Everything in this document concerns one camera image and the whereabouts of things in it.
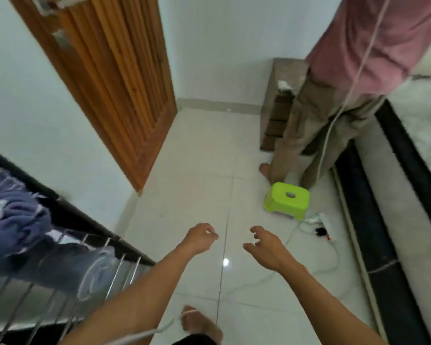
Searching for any person's right hand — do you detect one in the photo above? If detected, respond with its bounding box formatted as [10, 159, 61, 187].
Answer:
[242, 226, 294, 274]

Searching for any person's left hand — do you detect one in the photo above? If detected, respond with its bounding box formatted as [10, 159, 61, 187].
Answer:
[178, 223, 220, 256]

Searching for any person's left forearm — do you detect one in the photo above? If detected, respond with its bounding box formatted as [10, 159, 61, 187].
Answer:
[57, 243, 194, 345]

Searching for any person's right forearm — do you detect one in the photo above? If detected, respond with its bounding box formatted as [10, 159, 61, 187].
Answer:
[276, 263, 391, 345]

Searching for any green plastic step stool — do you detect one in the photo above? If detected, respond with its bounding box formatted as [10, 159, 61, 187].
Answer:
[264, 182, 311, 220]

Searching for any white power strip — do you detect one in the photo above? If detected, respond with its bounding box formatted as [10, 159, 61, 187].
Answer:
[305, 213, 335, 241]

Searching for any person's bare foot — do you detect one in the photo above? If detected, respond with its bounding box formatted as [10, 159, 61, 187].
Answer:
[180, 305, 224, 344]

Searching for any brown wooden nightstand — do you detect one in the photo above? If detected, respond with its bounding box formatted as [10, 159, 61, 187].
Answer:
[260, 57, 320, 155]

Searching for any grey-blue folded garment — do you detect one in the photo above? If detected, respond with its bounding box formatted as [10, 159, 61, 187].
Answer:
[0, 243, 116, 303]

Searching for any white mattress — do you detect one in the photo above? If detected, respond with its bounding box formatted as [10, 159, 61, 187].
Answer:
[356, 116, 431, 342]

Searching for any brown wooden slatted door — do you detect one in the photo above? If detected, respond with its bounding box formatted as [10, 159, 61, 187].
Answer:
[8, 0, 179, 194]

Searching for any metal clothes drying rack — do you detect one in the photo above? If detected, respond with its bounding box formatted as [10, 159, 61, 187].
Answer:
[0, 144, 156, 345]

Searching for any blue patterned garment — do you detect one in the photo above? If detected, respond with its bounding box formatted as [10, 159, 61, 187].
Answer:
[0, 165, 54, 256]

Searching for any metal door lock plate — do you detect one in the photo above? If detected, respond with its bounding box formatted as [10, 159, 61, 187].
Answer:
[32, 0, 60, 15]
[53, 29, 72, 48]

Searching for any white power strip cable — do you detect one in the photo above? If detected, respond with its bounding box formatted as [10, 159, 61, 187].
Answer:
[221, 218, 340, 297]

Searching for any white headset cable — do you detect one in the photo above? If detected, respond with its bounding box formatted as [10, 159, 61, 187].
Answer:
[106, 307, 199, 345]

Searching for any thin white hanging cable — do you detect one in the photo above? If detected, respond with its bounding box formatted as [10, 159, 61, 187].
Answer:
[315, 0, 393, 184]

